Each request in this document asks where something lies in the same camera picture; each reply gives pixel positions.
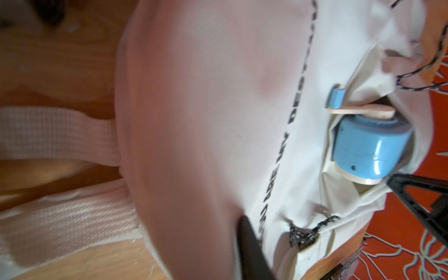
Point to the white backpack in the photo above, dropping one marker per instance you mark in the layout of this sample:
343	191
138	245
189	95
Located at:
221	112

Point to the blue mug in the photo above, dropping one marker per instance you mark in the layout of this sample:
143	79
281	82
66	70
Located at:
370	139

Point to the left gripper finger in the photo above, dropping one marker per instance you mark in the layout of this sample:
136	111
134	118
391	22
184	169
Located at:
252	261

